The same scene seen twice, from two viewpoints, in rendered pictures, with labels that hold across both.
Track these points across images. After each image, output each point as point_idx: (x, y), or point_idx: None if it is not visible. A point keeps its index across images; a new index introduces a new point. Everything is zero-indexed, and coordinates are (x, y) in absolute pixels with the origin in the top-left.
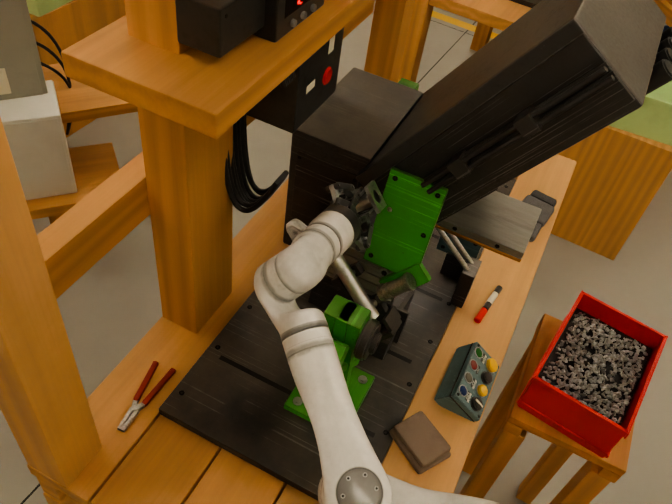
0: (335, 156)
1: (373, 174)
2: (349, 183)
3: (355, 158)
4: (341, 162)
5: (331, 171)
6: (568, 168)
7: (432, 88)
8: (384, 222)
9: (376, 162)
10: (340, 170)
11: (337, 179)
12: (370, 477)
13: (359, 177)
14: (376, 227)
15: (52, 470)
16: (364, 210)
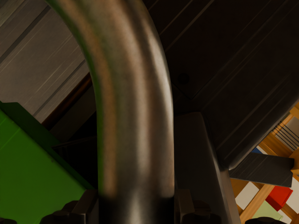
0: (278, 60)
1: (192, 185)
2: (179, 55)
3: (249, 123)
4: (252, 68)
5: (236, 18)
6: None
7: (232, 189)
8: (18, 178)
9: (228, 221)
10: (229, 51)
11: (204, 23)
12: None
13: (198, 126)
14: (10, 138)
15: None
16: (96, 218)
